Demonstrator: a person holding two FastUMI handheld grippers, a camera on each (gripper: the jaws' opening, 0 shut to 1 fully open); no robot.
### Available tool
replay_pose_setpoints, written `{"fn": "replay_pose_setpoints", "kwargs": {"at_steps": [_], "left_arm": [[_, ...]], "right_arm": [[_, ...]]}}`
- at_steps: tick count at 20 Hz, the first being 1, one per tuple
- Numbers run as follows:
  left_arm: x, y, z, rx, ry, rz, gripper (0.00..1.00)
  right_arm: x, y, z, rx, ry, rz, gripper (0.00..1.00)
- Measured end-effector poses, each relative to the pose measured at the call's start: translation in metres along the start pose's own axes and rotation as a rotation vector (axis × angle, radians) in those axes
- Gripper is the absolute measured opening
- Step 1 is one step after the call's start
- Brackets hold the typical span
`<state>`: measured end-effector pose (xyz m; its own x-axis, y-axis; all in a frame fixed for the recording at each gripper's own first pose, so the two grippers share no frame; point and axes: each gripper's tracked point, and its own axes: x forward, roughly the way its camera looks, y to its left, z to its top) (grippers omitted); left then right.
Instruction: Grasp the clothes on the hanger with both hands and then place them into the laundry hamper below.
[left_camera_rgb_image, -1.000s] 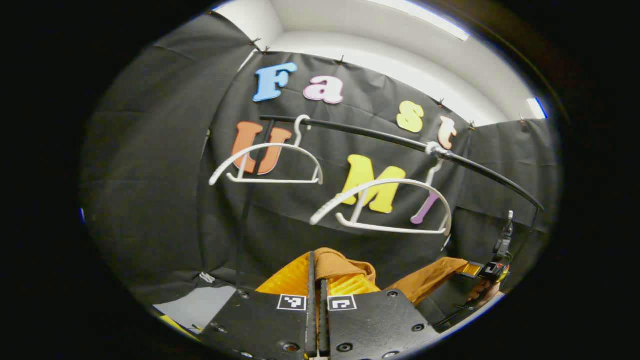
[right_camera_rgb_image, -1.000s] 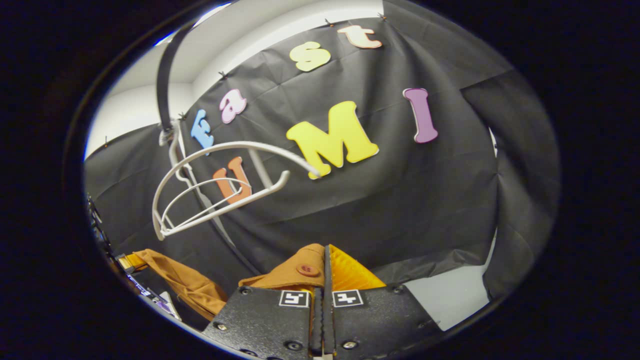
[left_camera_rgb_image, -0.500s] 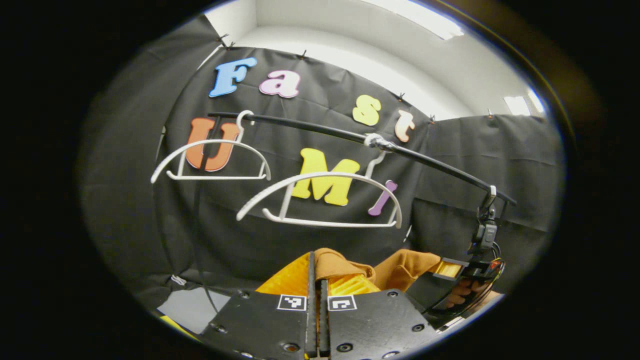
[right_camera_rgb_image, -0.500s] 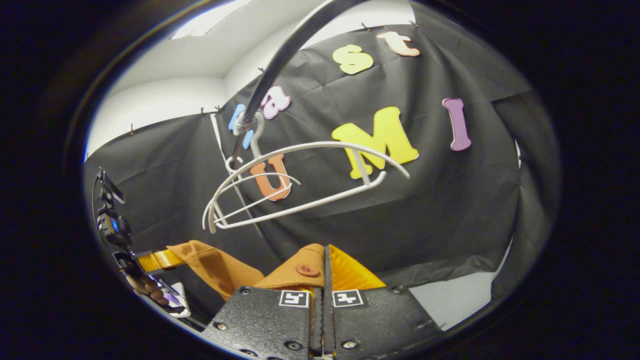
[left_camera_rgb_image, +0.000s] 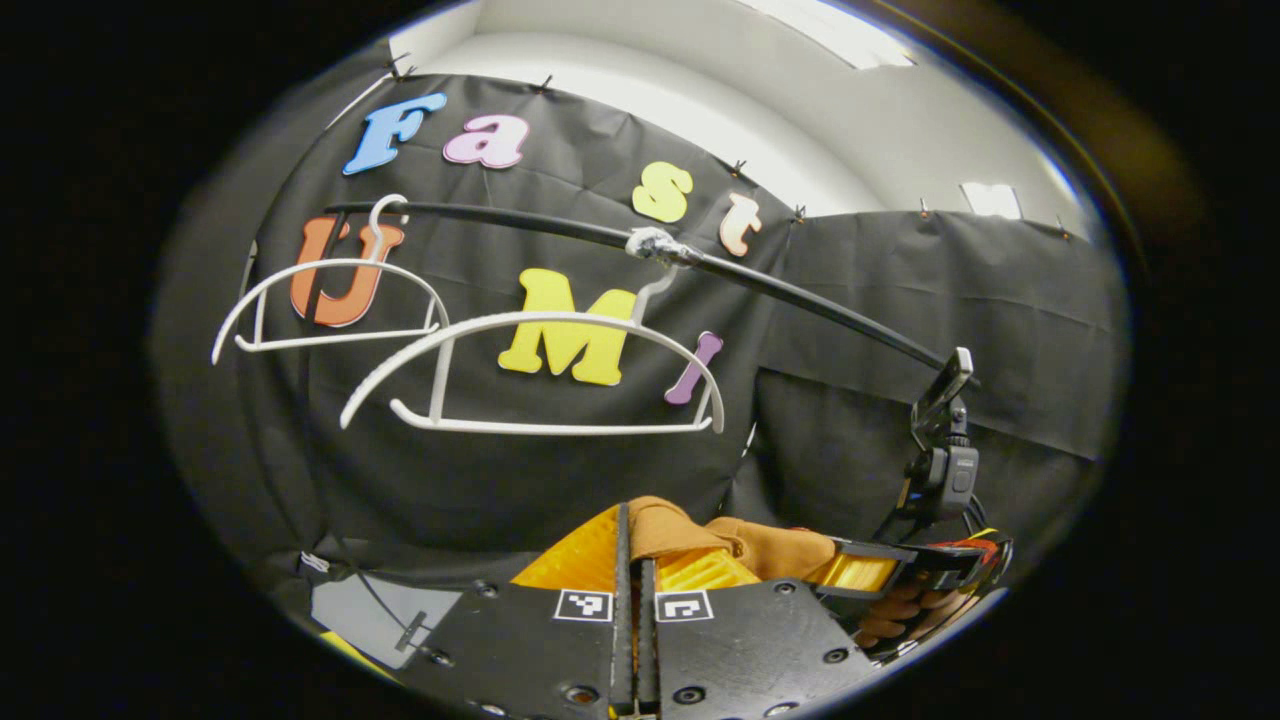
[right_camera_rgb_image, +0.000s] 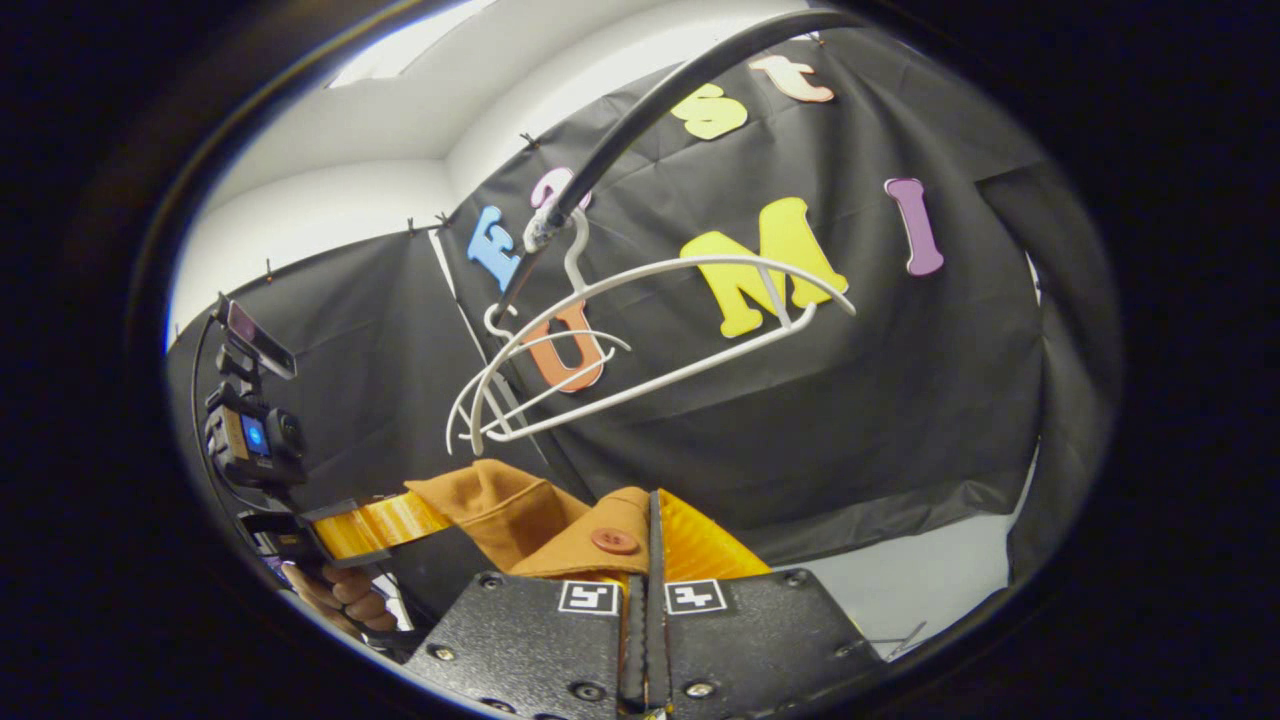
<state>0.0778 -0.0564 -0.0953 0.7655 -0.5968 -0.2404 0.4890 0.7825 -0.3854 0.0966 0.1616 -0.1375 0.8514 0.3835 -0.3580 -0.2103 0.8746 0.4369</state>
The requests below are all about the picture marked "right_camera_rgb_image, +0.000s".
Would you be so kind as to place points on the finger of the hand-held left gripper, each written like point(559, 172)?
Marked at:
point(380, 525)

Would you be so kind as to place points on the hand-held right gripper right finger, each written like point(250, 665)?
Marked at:
point(760, 640)

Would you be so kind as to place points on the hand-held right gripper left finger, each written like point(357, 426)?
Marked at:
point(540, 650)

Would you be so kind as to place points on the brown jacket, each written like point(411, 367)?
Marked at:
point(500, 510)

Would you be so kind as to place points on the white plastic hanger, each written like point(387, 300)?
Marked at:
point(575, 335)

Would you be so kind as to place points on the white hanger with taped hook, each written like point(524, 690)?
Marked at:
point(541, 230)

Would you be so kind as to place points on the black backdrop cloth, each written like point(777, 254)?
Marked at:
point(900, 400)

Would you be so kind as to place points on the large ceiling light panel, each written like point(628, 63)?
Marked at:
point(410, 45)

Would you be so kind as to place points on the black clothes rail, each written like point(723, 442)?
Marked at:
point(640, 120)

